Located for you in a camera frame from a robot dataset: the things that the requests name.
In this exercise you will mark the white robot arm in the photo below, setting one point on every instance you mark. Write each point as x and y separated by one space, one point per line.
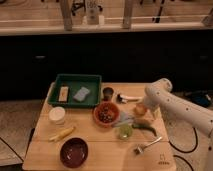
159 93

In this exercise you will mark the dark maroon bowl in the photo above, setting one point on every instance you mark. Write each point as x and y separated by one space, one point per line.
74 153

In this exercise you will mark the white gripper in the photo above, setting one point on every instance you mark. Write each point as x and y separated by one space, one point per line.
151 105

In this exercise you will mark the blue sponge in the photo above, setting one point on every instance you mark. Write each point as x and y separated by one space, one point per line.
81 94

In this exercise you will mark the green small cup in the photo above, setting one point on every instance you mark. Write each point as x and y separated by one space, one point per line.
125 131

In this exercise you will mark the silver fork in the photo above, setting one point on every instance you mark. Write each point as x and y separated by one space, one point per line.
141 148

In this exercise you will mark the yellow corn cob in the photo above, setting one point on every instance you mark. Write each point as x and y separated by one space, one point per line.
62 134

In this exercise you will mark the grey cloth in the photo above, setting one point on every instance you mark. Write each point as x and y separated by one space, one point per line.
124 119

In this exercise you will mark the dark paper cup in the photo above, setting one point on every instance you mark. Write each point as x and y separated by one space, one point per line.
107 93

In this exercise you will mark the orange bowl with grapes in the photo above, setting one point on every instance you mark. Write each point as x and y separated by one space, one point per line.
106 114

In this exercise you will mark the green plastic tray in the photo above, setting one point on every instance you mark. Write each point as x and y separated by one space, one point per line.
74 82

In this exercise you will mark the tan wooden block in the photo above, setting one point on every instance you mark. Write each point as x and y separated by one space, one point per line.
63 95

